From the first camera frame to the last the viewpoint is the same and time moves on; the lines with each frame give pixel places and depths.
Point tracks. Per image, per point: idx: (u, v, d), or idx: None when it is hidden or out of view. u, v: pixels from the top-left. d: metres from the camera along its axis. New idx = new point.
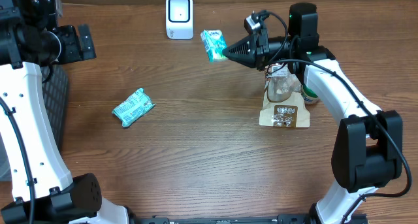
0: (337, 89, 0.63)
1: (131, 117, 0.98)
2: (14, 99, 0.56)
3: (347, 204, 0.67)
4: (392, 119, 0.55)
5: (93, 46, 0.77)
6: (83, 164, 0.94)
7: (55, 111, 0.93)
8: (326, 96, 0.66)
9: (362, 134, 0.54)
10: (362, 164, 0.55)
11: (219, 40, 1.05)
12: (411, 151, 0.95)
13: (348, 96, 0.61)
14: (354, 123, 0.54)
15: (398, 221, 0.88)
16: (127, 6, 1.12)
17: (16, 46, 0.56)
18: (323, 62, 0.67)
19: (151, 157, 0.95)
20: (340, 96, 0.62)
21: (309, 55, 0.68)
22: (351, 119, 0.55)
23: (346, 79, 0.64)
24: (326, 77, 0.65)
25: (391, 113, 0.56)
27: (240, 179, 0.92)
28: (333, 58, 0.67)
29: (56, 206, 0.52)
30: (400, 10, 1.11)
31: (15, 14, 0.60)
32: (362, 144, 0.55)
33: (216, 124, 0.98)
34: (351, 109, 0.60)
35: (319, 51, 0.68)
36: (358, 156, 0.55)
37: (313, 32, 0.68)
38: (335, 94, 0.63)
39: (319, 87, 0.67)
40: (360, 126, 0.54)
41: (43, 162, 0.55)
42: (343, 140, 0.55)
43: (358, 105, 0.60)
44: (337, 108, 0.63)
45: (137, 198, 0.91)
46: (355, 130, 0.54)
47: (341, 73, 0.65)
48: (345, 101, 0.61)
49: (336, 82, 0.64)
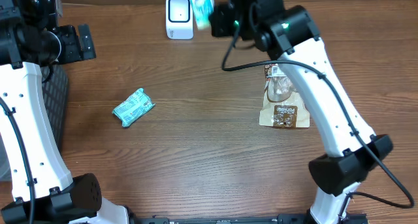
0: (326, 101, 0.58)
1: (131, 116, 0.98)
2: (14, 99, 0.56)
3: (338, 204, 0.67)
4: (383, 149, 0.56)
5: (93, 46, 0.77)
6: (83, 164, 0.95)
7: (55, 111, 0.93)
8: (310, 102, 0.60)
9: (356, 172, 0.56)
10: (349, 185, 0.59)
11: (204, 4, 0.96)
12: (411, 151, 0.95)
13: (340, 117, 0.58)
14: (350, 166, 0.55)
15: (397, 221, 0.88)
16: (127, 6, 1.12)
17: (16, 46, 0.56)
18: (302, 41, 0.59)
19: (152, 157, 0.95)
20: (332, 118, 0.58)
21: (282, 25, 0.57)
22: (347, 160, 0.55)
23: (335, 84, 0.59)
24: (313, 80, 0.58)
25: (381, 142, 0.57)
27: (240, 179, 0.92)
28: (318, 38, 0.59)
29: (56, 206, 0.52)
30: (400, 10, 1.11)
31: (15, 14, 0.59)
32: (354, 177, 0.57)
33: (216, 124, 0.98)
34: (345, 137, 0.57)
35: (294, 16, 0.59)
36: (348, 183, 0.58)
37: None
38: (326, 114, 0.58)
39: (302, 88, 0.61)
40: (352, 164, 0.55)
41: (43, 162, 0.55)
42: (336, 176, 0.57)
43: (353, 133, 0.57)
44: (324, 125, 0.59)
45: (137, 198, 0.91)
46: (351, 172, 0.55)
47: (327, 68, 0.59)
48: (337, 125, 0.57)
49: (324, 89, 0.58)
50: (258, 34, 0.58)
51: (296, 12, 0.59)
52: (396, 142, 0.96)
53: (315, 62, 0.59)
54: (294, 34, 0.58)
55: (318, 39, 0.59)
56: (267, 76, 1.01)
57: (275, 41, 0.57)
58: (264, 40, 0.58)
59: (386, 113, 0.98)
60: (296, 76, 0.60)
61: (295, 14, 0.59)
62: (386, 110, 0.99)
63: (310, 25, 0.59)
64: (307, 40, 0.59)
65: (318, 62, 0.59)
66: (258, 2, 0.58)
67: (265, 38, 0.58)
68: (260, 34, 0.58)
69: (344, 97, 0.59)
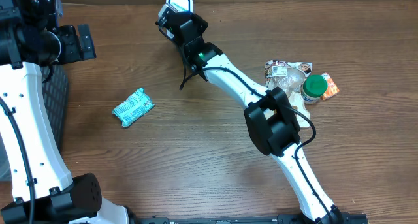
0: (231, 81, 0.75)
1: (132, 117, 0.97)
2: (14, 99, 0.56)
3: (298, 177, 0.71)
4: (277, 94, 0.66)
5: (93, 46, 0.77)
6: (83, 164, 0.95)
7: (55, 111, 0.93)
8: (226, 89, 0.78)
9: (261, 115, 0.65)
10: (271, 133, 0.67)
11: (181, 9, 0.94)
12: (411, 151, 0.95)
13: (241, 86, 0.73)
14: (253, 110, 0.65)
15: (398, 221, 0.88)
16: (127, 6, 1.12)
17: (16, 47, 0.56)
18: (215, 59, 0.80)
19: (152, 157, 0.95)
20: (238, 89, 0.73)
21: (203, 57, 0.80)
22: (250, 108, 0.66)
23: (237, 71, 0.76)
24: (221, 72, 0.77)
25: (275, 89, 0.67)
27: (240, 179, 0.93)
28: (221, 53, 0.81)
29: (56, 206, 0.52)
30: (400, 10, 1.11)
31: (15, 14, 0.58)
32: (265, 122, 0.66)
33: (215, 124, 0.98)
34: (247, 96, 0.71)
35: (208, 49, 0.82)
36: (264, 129, 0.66)
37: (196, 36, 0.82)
38: (234, 89, 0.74)
39: (219, 82, 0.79)
40: (257, 111, 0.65)
41: (44, 162, 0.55)
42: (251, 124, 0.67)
43: (251, 92, 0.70)
44: (239, 98, 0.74)
45: (137, 198, 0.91)
46: (256, 115, 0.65)
47: (230, 65, 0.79)
48: (241, 92, 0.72)
49: (228, 76, 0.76)
50: (189, 64, 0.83)
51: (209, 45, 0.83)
52: (396, 142, 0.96)
53: (221, 63, 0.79)
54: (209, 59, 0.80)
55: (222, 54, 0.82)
56: (267, 75, 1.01)
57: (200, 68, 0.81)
58: (192, 69, 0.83)
59: (386, 113, 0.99)
60: (214, 77, 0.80)
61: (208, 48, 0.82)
62: (386, 110, 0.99)
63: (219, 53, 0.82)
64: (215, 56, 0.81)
65: (223, 63, 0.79)
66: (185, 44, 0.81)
67: (193, 68, 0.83)
68: (191, 65, 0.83)
69: (246, 77, 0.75)
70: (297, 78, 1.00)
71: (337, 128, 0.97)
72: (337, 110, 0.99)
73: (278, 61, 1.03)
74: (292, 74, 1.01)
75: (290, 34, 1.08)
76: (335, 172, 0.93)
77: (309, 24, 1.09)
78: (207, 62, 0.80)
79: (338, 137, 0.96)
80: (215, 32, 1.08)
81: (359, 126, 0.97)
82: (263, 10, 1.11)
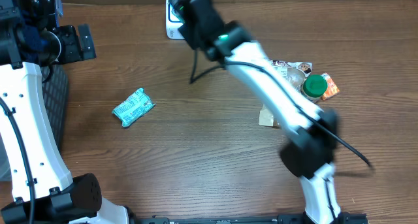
0: (268, 89, 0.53)
1: (132, 117, 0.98)
2: (14, 99, 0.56)
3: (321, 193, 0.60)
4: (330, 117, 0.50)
5: (93, 46, 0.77)
6: (83, 164, 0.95)
7: (55, 111, 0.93)
8: (257, 93, 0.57)
9: (311, 143, 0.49)
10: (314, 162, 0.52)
11: None
12: (411, 151, 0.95)
13: (284, 99, 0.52)
14: (304, 138, 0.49)
15: (398, 221, 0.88)
16: (127, 6, 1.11)
17: (16, 47, 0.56)
18: (241, 47, 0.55)
19: (152, 157, 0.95)
20: (277, 102, 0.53)
21: (225, 40, 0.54)
22: (297, 132, 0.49)
23: (277, 74, 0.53)
24: (255, 72, 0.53)
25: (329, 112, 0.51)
27: (240, 179, 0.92)
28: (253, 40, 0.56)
29: (56, 206, 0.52)
30: (400, 10, 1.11)
31: (15, 14, 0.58)
32: (315, 151, 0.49)
33: (216, 124, 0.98)
34: (289, 115, 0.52)
35: (232, 27, 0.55)
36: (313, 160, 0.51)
37: (211, 12, 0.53)
38: (272, 100, 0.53)
39: (247, 81, 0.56)
40: (306, 138, 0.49)
41: (43, 162, 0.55)
42: (294, 149, 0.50)
43: (298, 110, 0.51)
44: (277, 113, 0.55)
45: (137, 198, 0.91)
46: (304, 142, 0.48)
47: (266, 62, 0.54)
48: (282, 106, 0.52)
49: (268, 81, 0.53)
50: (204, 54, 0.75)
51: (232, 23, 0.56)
52: (395, 142, 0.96)
53: (253, 59, 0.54)
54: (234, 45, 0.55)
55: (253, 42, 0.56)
56: None
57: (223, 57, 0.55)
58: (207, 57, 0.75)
59: (386, 113, 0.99)
60: (243, 76, 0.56)
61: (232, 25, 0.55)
62: (386, 110, 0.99)
63: (247, 34, 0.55)
64: (243, 44, 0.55)
65: (256, 58, 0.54)
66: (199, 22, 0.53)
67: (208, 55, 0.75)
68: None
69: (292, 88, 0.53)
70: (296, 78, 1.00)
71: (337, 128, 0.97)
72: (337, 110, 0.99)
73: (278, 61, 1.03)
74: (292, 74, 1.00)
75: (290, 34, 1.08)
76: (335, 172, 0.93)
77: (309, 24, 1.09)
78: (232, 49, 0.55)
79: None
80: None
81: (358, 127, 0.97)
82: (263, 10, 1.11)
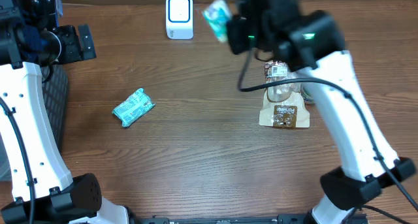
0: (349, 119, 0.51)
1: (131, 117, 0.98)
2: (14, 99, 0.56)
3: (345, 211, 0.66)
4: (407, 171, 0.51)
5: (93, 46, 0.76)
6: (83, 164, 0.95)
7: (55, 111, 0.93)
8: (328, 112, 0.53)
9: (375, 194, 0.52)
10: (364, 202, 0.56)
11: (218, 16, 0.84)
12: (411, 151, 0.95)
13: (364, 140, 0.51)
14: (372, 191, 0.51)
15: (398, 221, 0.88)
16: (127, 6, 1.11)
17: (16, 46, 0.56)
18: (328, 55, 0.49)
19: (152, 157, 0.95)
20: (356, 140, 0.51)
21: (305, 34, 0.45)
22: (368, 185, 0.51)
23: (362, 106, 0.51)
24: (339, 100, 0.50)
25: (405, 162, 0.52)
27: (240, 179, 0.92)
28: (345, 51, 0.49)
29: (56, 206, 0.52)
30: (400, 10, 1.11)
31: (15, 14, 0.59)
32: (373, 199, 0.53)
33: (216, 124, 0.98)
34: (368, 157, 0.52)
35: (318, 19, 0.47)
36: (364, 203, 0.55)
37: None
38: (350, 136, 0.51)
39: (319, 96, 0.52)
40: (374, 191, 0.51)
41: (43, 162, 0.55)
42: (353, 194, 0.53)
43: (377, 157, 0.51)
44: (345, 145, 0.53)
45: (137, 198, 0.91)
46: (370, 195, 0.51)
47: (354, 83, 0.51)
48: (361, 149, 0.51)
49: (353, 114, 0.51)
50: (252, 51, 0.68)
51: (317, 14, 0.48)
52: (395, 142, 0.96)
53: (342, 80, 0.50)
54: (319, 42, 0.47)
55: (345, 53, 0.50)
56: (267, 75, 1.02)
57: (297, 53, 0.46)
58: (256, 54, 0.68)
59: (386, 113, 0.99)
60: (322, 98, 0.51)
61: (319, 17, 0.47)
62: (386, 110, 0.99)
63: (337, 33, 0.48)
64: (333, 53, 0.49)
65: (345, 79, 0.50)
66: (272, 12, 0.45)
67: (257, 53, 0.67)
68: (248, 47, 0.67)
69: (375, 126, 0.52)
70: None
71: None
72: None
73: None
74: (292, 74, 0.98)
75: None
76: None
77: None
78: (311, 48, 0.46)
79: None
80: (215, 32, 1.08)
81: None
82: None
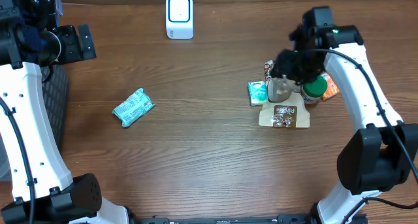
0: (357, 83, 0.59)
1: (132, 117, 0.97)
2: (14, 99, 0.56)
3: (349, 206, 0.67)
4: (411, 132, 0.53)
5: (93, 46, 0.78)
6: (83, 164, 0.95)
7: (55, 111, 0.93)
8: (343, 86, 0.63)
9: (379, 144, 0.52)
10: (371, 172, 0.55)
11: (261, 88, 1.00)
12: None
13: (369, 98, 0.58)
14: (371, 136, 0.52)
15: (398, 221, 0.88)
16: (127, 6, 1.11)
17: (16, 47, 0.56)
18: (348, 44, 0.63)
19: (152, 157, 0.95)
20: (360, 98, 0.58)
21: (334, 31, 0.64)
22: (369, 130, 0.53)
23: (371, 76, 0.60)
24: (350, 69, 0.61)
25: (411, 125, 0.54)
27: (241, 179, 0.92)
28: (362, 43, 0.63)
29: (56, 206, 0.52)
30: (400, 10, 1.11)
31: (15, 14, 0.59)
32: (376, 155, 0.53)
33: (216, 124, 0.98)
34: (372, 112, 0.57)
35: (348, 29, 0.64)
36: (368, 164, 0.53)
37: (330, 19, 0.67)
38: (356, 94, 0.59)
39: (337, 74, 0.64)
40: (375, 137, 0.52)
41: (43, 162, 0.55)
42: (356, 147, 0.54)
43: (379, 112, 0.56)
44: (354, 108, 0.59)
45: (138, 198, 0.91)
46: (372, 142, 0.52)
47: (366, 64, 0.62)
48: (366, 104, 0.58)
49: (360, 80, 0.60)
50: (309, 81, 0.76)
51: (350, 27, 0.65)
52: None
53: (356, 58, 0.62)
54: (342, 40, 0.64)
55: (362, 46, 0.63)
56: (267, 75, 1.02)
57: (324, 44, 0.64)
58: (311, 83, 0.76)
59: None
60: (337, 70, 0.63)
61: (347, 29, 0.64)
62: None
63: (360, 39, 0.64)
64: (353, 44, 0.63)
65: (359, 57, 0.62)
66: (315, 25, 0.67)
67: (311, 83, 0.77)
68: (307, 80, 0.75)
69: (382, 96, 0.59)
70: None
71: (337, 128, 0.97)
72: (337, 110, 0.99)
73: None
74: None
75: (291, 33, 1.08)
76: (335, 172, 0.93)
77: None
78: (338, 44, 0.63)
79: (338, 137, 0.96)
80: (215, 32, 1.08)
81: None
82: (264, 10, 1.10)
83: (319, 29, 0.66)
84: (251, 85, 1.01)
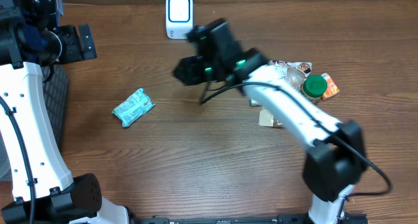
0: (285, 104, 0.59)
1: (132, 117, 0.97)
2: (14, 99, 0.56)
3: (336, 206, 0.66)
4: (352, 130, 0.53)
5: (93, 46, 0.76)
6: (83, 164, 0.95)
7: (55, 111, 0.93)
8: (275, 112, 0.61)
9: (330, 156, 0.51)
10: (336, 179, 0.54)
11: None
12: (411, 151, 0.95)
13: (301, 115, 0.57)
14: (321, 151, 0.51)
15: (397, 221, 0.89)
16: (127, 6, 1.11)
17: (16, 47, 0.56)
18: (259, 71, 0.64)
19: (152, 157, 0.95)
20: (293, 117, 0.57)
21: (240, 64, 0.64)
22: (315, 147, 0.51)
23: (292, 92, 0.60)
24: (272, 93, 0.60)
25: (348, 123, 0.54)
27: (240, 179, 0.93)
28: (270, 63, 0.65)
29: (56, 206, 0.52)
30: (400, 10, 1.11)
31: (15, 14, 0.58)
32: (332, 165, 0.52)
33: (216, 124, 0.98)
34: (309, 128, 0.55)
35: (252, 56, 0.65)
36: (330, 175, 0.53)
37: (230, 41, 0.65)
38: (288, 115, 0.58)
39: (265, 102, 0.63)
40: (326, 151, 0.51)
41: (44, 162, 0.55)
42: (313, 166, 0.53)
43: (316, 124, 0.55)
44: (294, 130, 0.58)
45: (138, 199, 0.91)
46: (322, 157, 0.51)
47: (282, 82, 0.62)
48: (301, 122, 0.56)
49: (285, 100, 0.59)
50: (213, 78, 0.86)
51: (254, 52, 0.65)
52: (396, 142, 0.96)
53: (271, 80, 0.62)
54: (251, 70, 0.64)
55: (269, 65, 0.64)
56: None
57: (237, 78, 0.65)
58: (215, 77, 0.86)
59: (386, 113, 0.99)
60: (262, 98, 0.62)
61: (252, 55, 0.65)
62: (386, 110, 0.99)
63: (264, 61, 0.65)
64: (261, 68, 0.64)
65: (273, 78, 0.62)
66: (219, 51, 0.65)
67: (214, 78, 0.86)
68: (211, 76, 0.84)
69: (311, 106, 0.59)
70: (296, 78, 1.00)
71: None
72: (337, 110, 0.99)
73: (278, 61, 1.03)
74: (292, 74, 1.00)
75: (291, 33, 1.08)
76: None
77: (309, 24, 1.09)
78: (248, 74, 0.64)
79: None
80: None
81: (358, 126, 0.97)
82: (264, 10, 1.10)
83: (225, 58, 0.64)
84: None
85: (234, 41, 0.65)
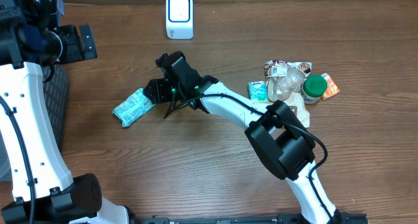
0: (230, 104, 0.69)
1: (132, 117, 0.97)
2: (14, 99, 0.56)
3: (312, 192, 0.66)
4: (280, 108, 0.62)
5: (94, 46, 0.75)
6: (83, 164, 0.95)
7: (55, 111, 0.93)
8: (227, 114, 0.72)
9: (265, 132, 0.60)
10: (282, 154, 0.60)
11: (261, 89, 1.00)
12: (411, 151, 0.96)
13: (240, 107, 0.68)
14: (255, 130, 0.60)
15: (397, 221, 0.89)
16: (127, 6, 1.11)
17: (17, 46, 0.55)
18: (211, 89, 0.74)
19: (152, 157, 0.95)
20: (236, 112, 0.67)
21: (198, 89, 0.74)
22: (251, 128, 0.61)
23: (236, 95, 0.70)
24: (218, 100, 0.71)
25: (275, 104, 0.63)
27: (240, 179, 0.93)
28: (217, 81, 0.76)
29: (56, 206, 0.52)
30: (400, 10, 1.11)
31: (16, 14, 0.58)
32: (271, 140, 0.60)
33: (216, 124, 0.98)
34: (247, 116, 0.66)
35: (206, 81, 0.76)
36: (273, 150, 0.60)
37: (189, 70, 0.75)
38: (233, 112, 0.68)
39: (218, 110, 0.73)
40: (260, 129, 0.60)
41: (44, 162, 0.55)
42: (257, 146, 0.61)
43: (251, 111, 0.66)
44: (240, 122, 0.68)
45: (137, 198, 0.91)
46: (257, 134, 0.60)
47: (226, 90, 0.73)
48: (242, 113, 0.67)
49: (229, 100, 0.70)
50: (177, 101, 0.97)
51: (206, 78, 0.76)
52: (396, 142, 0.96)
53: (219, 90, 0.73)
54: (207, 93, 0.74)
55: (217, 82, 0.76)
56: (267, 75, 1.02)
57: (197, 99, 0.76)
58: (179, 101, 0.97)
59: (386, 113, 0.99)
60: (215, 106, 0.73)
61: (206, 81, 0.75)
62: (386, 110, 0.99)
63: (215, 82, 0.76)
64: (213, 85, 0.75)
65: (220, 89, 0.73)
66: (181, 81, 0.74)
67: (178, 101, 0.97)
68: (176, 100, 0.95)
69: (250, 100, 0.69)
70: (297, 78, 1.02)
71: (337, 127, 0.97)
72: (337, 110, 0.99)
73: (278, 61, 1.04)
74: (292, 74, 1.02)
75: (291, 33, 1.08)
76: (335, 172, 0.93)
77: (309, 24, 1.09)
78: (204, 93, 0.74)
79: (338, 137, 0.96)
80: (214, 32, 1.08)
81: (359, 126, 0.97)
82: (264, 10, 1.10)
83: (186, 85, 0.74)
84: (251, 85, 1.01)
85: (192, 70, 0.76)
